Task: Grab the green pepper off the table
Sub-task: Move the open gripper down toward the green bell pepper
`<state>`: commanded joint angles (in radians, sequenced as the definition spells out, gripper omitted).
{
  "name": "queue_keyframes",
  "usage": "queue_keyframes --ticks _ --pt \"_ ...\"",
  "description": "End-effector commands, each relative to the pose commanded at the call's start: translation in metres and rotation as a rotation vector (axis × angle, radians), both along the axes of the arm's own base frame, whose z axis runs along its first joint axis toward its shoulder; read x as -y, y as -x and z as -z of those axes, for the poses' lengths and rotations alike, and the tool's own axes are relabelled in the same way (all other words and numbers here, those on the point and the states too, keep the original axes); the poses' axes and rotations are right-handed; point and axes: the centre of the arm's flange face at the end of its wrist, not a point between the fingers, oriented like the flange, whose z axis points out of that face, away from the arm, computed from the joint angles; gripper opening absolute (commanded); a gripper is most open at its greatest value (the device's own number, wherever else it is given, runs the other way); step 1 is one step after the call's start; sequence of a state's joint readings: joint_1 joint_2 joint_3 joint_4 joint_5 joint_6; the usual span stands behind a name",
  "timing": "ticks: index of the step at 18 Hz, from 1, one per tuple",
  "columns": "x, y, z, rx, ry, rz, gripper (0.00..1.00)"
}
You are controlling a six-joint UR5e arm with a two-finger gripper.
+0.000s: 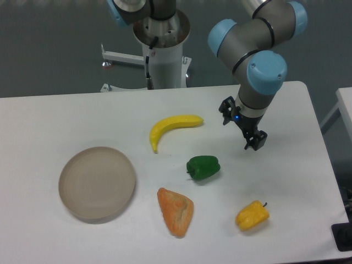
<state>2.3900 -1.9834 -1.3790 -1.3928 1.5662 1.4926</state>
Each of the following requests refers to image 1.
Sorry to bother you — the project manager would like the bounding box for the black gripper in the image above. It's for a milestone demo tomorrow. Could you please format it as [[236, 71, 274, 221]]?
[[218, 96, 267, 151]]

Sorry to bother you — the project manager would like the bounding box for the green bell pepper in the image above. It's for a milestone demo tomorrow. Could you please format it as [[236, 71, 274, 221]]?
[[186, 156, 221, 181]]

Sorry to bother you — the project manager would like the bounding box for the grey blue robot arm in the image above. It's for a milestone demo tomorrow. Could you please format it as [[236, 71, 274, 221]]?
[[107, 1, 307, 150]]

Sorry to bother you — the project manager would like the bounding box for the yellow bell pepper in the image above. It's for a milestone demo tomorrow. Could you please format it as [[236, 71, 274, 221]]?
[[235, 200, 270, 231]]

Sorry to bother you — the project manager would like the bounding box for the yellow banana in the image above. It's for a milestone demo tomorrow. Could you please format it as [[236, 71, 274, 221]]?
[[149, 114, 204, 153]]

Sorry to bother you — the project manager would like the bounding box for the white side table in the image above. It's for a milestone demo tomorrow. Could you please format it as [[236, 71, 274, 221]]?
[[320, 87, 352, 139]]

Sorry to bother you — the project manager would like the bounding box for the orange bread wedge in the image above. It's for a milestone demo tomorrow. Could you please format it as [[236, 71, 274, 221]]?
[[157, 188, 194, 238]]

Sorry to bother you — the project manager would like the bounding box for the black box at edge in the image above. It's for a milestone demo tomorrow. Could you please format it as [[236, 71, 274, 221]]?
[[331, 222, 352, 252]]

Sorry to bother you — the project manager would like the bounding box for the beige round plate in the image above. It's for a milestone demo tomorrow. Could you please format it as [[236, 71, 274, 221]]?
[[58, 147, 136, 224]]

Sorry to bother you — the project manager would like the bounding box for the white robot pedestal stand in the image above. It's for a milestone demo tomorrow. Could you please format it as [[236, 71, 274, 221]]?
[[101, 9, 191, 90]]

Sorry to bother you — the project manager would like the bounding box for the black base cable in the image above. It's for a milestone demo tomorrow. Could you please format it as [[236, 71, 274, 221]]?
[[145, 36, 159, 90]]

